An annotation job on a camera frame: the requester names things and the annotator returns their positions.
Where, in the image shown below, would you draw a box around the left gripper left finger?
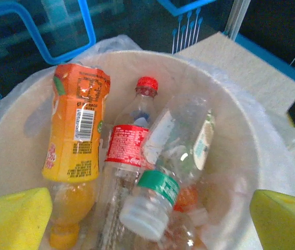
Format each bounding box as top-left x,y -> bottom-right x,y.
0,186 -> 54,250

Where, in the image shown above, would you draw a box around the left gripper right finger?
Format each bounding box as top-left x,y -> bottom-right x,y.
250,189 -> 295,250

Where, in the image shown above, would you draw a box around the orange label clear bottle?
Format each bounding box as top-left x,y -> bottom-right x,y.
173,185 -> 200,212

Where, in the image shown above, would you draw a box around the orange juice bottle yellow label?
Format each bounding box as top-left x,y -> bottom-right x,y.
41,63 -> 112,248

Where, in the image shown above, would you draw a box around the clear square container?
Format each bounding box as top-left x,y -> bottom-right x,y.
141,93 -> 216,183

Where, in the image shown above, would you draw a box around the red label cola bottle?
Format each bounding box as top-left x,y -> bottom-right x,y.
97,76 -> 161,250

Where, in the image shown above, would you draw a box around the clear bottle green neck band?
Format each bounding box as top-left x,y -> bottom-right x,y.
119,169 -> 182,242

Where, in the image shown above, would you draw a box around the white ribbed plastic bin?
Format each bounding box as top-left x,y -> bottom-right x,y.
0,49 -> 269,250

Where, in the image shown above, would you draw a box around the white bucket with plastic liner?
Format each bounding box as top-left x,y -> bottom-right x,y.
0,33 -> 295,250

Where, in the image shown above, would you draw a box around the aluminium frame post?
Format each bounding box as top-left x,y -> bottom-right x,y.
224,0 -> 252,41

